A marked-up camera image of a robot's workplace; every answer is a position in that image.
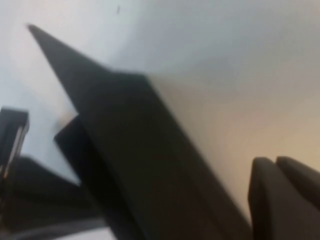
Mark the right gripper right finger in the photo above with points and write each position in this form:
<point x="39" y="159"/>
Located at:
<point x="282" y="200"/>

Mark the black printed glasses case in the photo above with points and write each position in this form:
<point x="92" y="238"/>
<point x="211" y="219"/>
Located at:
<point x="125" y="150"/>

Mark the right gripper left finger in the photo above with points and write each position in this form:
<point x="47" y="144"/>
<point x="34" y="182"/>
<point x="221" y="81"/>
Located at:
<point x="15" y="130"/>

